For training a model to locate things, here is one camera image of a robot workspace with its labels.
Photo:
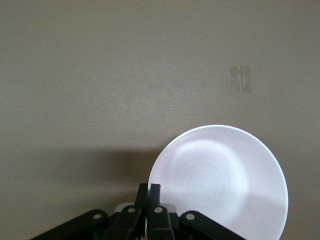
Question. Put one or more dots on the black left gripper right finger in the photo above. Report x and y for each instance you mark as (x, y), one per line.
(160, 225)

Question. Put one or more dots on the small tape patch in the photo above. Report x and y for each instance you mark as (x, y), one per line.
(241, 80)

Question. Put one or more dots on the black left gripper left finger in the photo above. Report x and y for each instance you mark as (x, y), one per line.
(125, 225)

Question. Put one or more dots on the light pink bowl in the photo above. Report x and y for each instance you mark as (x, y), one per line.
(225, 180)

